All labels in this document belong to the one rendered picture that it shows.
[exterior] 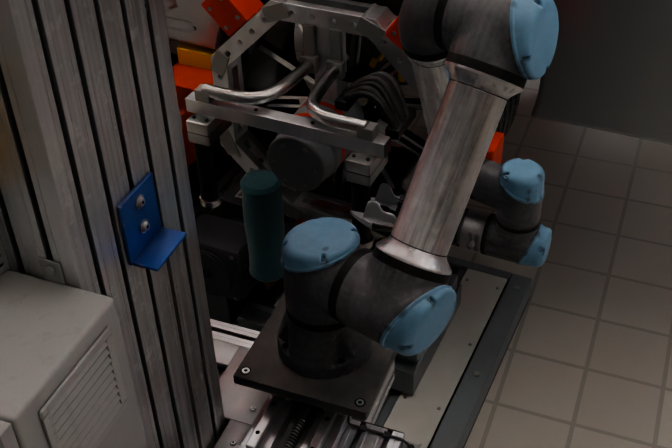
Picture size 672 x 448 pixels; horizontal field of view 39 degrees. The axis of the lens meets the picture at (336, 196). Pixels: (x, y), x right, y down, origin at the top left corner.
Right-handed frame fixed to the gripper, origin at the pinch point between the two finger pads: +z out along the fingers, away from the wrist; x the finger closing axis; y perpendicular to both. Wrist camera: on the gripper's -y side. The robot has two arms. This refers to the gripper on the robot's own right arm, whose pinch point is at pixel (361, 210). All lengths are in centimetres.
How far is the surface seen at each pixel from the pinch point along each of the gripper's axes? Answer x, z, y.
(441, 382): -31, -8, -75
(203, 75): -55, 70, -15
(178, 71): -54, 77, -15
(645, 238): -119, -45, -82
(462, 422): -21, -17, -75
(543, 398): -43, -32, -83
